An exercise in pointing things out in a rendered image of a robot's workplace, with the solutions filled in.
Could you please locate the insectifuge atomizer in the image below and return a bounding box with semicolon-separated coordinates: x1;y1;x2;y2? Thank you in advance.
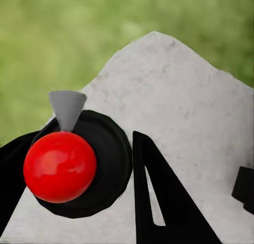
23;90;133;219

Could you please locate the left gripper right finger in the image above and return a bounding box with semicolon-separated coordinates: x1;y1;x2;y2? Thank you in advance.
132;130;222;244

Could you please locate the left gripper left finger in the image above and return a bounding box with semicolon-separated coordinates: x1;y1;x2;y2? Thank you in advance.
0;131;40;237

